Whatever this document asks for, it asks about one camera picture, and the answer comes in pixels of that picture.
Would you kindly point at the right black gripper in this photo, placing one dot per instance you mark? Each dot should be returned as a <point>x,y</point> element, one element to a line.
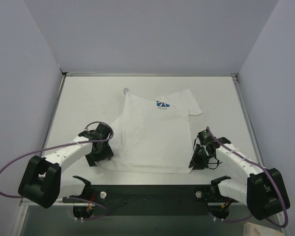
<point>198,160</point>

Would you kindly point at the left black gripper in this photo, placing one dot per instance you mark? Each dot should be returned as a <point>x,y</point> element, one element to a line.
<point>98,155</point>

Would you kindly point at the white t-shirt with flower print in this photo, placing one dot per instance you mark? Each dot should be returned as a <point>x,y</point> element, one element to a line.
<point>153,135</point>

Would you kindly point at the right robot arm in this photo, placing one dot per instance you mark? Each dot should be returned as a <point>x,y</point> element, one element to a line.
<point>262,190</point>

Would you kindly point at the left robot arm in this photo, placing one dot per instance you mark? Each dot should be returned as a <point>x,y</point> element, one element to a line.
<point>42,182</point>

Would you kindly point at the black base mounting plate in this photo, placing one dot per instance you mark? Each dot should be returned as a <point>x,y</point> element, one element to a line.
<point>149,200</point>

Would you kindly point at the beige object at corner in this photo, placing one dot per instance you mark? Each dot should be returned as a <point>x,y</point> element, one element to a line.
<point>250,229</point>

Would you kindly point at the aluminium frame rail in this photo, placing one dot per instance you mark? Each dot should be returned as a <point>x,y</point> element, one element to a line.
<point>87,100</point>

